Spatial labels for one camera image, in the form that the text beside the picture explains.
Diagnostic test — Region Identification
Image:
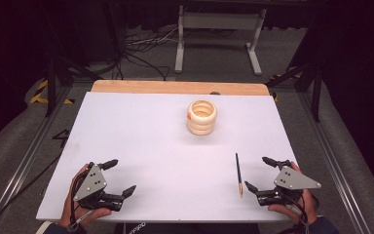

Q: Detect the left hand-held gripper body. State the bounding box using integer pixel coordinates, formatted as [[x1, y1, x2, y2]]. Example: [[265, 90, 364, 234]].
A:
[[72, 161, 125, 213]]

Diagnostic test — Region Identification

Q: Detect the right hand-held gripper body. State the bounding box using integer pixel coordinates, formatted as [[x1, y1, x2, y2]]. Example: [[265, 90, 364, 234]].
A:
[[255, 160, 322, 207]]

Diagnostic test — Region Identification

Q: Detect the person's right hand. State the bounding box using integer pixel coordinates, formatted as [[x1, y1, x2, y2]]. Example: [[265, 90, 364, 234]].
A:
[[267, 162, 319, 226]]

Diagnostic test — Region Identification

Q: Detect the person's left hand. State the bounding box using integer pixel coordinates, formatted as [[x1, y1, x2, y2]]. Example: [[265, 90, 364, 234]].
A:
[[57, 163, 112, 229]]

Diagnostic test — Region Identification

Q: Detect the dark blue pencil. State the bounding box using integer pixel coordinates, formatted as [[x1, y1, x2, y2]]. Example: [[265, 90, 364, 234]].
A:
[[235, 152, 244, 198]]

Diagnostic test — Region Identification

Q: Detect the white board sheet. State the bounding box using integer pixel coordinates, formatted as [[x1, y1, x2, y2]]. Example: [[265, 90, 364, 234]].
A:
[[35, 91, 301, 224]]

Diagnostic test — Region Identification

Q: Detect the yellow black hazard tape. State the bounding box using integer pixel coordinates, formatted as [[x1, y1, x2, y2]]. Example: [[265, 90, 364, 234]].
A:
[[28, 79, 76, 106], [268, 66, 304, 103]]

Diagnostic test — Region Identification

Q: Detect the person's dark clothing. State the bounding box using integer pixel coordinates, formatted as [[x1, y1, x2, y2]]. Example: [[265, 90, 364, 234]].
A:
[[114, 221, 261, 234]]

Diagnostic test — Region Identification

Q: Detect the ringed wooden pen holder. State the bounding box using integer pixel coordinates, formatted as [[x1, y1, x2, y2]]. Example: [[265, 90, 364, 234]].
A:
[[186, 98, 218, 137]]

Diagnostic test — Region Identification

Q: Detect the white metal stand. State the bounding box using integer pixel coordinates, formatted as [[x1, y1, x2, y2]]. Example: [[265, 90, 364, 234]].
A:
[[173, 4, 268, 77]]

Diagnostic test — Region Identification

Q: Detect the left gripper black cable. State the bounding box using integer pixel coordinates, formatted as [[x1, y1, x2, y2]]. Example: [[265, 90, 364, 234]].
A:
[[68, 169, 94, 233]]

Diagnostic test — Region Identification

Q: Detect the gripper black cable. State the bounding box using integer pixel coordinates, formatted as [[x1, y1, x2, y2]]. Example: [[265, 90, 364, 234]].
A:
[[68, 169, 94, 233], [283, 193, 310, 226]]

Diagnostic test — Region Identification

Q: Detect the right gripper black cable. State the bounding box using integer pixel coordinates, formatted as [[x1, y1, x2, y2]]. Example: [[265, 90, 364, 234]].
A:
[[283, 193, 310, 226]]

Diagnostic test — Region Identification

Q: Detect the aluminium floor rail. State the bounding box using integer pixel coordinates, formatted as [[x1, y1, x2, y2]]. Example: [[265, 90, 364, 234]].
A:
[[296, 91, 374, 234], [0, 85, 73, 234]]

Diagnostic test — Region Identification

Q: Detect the black cable on floor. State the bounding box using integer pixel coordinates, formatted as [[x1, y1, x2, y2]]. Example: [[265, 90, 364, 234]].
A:
[[0, 151, 62, 234]]

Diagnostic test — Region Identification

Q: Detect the bundle of floor cables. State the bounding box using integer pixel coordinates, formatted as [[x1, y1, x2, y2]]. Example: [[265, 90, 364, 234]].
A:
[[111, 25, 180, 82]]

